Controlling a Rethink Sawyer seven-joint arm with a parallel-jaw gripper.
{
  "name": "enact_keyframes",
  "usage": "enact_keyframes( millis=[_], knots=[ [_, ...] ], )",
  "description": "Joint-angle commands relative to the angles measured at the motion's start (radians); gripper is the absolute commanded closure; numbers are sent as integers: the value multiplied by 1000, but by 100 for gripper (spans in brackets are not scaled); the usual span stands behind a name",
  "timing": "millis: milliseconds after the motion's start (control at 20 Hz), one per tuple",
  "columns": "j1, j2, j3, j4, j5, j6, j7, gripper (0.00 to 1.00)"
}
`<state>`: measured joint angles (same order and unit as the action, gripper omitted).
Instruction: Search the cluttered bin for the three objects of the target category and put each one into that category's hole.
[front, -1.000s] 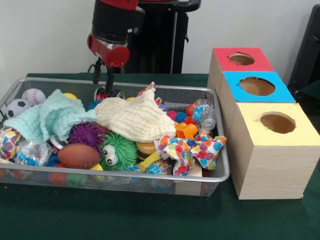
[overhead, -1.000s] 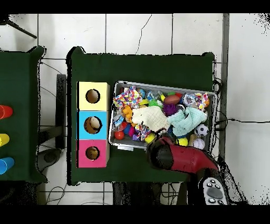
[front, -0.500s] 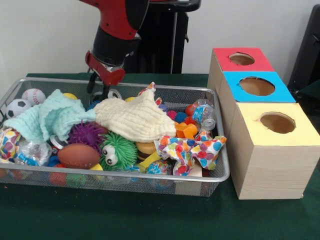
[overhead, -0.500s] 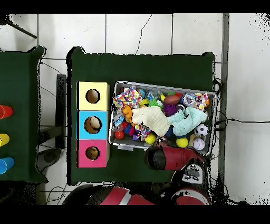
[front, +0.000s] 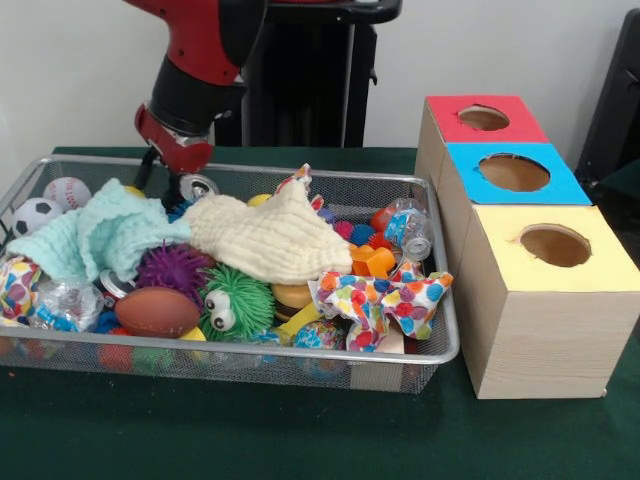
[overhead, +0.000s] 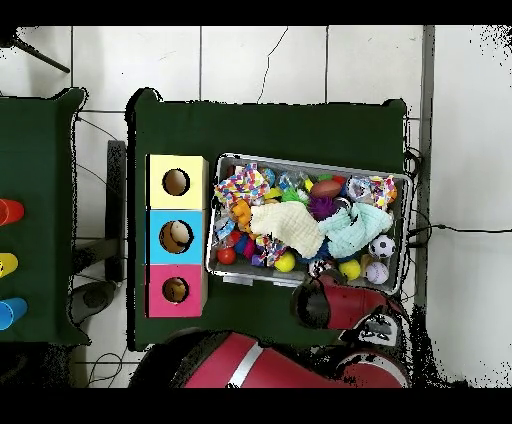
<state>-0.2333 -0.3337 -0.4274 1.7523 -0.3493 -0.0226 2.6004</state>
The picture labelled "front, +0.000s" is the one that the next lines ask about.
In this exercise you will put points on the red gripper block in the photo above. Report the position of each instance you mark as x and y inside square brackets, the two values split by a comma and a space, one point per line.
[175, 140]

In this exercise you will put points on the mint green waffle cloth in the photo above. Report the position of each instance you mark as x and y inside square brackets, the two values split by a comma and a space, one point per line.
[100, 235]

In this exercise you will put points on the cream yellow waffle cloth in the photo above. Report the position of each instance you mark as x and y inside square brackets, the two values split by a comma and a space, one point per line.
[270, 240]

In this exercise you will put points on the colourful dotted fabric strip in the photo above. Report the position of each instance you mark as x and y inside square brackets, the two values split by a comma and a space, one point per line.
[296, 180]

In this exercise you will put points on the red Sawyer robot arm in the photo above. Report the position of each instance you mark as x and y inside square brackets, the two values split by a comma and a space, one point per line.
[205, 50]

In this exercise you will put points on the clear mesh bin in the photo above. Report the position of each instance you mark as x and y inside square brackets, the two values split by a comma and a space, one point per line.
[440, 330]

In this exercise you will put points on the wooden box with three holes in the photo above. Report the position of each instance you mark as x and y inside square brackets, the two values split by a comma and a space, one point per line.
[540, 320]

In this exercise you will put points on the purple spiky ball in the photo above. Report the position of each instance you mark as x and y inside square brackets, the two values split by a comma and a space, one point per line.
[175, 268]

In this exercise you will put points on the white baseball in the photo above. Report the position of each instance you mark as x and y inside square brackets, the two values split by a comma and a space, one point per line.
[67, 192]

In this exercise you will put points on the black white soccer ball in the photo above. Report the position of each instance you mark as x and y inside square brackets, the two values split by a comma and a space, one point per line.
[35, 215]

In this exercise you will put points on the brown football toy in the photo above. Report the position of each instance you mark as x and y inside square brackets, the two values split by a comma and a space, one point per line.
[157, 312]

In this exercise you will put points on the large green fuzzy ball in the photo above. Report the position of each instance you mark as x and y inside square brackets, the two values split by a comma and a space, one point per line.
[238, 302]

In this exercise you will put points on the tan hamburger toy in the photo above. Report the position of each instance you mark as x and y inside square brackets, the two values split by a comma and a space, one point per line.
[292, 296]

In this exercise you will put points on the colourful polka dot fabric toy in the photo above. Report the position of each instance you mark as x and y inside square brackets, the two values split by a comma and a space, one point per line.
[15, 290]

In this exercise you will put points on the blue globe ball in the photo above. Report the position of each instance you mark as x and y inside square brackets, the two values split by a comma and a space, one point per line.
[320, 336]

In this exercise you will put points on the orange plastic block toy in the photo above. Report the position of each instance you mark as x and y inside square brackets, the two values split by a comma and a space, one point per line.
[372, 260]

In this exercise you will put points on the small clear plastic bottle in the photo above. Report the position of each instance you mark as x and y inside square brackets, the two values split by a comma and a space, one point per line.
[408, 228]

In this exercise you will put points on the colourful patchwork fabric toy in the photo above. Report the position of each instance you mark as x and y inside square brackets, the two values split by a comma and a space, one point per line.
[385, 300]

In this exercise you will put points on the dark green table cloth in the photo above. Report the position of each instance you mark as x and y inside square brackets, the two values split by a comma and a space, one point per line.
[300, 430]

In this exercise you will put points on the black equipment stand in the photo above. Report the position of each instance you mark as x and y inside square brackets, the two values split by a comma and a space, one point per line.
[615, 100]

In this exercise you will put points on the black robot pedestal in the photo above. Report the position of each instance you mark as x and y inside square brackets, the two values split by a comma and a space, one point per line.
[320, 80]

